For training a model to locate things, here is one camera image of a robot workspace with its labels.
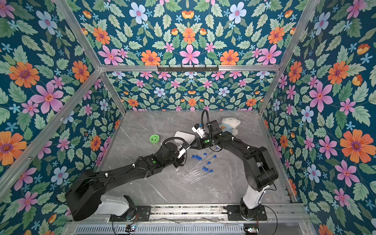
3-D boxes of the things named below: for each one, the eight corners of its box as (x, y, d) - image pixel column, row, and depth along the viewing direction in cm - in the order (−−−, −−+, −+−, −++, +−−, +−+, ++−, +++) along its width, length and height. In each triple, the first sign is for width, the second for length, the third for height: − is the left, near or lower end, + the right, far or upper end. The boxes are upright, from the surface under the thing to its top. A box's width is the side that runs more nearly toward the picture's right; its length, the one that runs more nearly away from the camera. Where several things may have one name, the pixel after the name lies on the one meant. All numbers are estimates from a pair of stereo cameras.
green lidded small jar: (150, 146, 102) (148, 142, 98) (152, 138, 106) (150, 134, 102) (159, 146, 102) (158, 142, 98) (161, 138, 106) (159, 134, 102)
